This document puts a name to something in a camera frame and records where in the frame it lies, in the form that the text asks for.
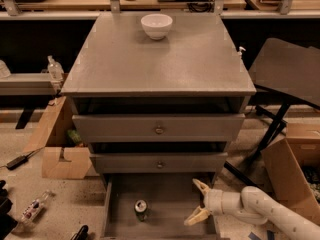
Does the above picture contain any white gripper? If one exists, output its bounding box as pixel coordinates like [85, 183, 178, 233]
[184, 178, 243, 226]

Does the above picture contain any green soda can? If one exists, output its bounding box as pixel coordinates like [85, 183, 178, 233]
[134, 199, 148, 222]

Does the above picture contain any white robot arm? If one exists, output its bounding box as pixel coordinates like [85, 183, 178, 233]
[184, 179, 320, 240]

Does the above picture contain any grey middle drawer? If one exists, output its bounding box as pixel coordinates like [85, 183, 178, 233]
[90, 153, 227, 174]

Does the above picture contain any brass middle drawer knob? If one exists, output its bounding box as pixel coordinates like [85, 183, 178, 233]
[157, 161, 165, 169]

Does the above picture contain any brass drawer knob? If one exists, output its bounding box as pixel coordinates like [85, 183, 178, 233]
[157, 161, 165, 169]
[155, 126, 164, 135]

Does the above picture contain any grey open bottom drawer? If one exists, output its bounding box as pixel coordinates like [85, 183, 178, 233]
[101, 173, 220, 240]

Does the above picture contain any brass top drawer knob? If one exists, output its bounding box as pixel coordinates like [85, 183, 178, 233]
[155, 126, 164, 135]

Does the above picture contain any grey drawer cabinet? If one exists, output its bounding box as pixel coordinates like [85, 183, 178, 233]
[60, 11, 257, 240]

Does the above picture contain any grey top drawer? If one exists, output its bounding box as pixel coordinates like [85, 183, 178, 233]
[72, 114, 244, 143]

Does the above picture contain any open cardboard box right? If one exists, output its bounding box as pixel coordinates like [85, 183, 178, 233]
[261, 123, 320, 225]

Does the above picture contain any cardboard box left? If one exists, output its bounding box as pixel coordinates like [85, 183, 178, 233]
[24, 97, 97, 179]

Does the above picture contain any white pump dispenser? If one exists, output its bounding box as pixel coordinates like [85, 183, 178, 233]
[237, 46, 246, 58]

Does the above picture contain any plastic bottle on floor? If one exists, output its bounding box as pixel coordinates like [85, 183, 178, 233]
[19, 190, 54, 227]

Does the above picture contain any white ceramic bowl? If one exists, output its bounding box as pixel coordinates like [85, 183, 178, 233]
[141, 14, 173, 40]

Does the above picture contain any black power adapter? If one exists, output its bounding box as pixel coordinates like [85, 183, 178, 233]
[6, 155, 28, 170]

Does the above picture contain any clear bottle on shelf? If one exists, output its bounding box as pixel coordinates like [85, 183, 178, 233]
[47, 55, 64, 81]

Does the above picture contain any grey low shelf left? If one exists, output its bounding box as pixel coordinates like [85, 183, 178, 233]
[0, 73, 61, 96]

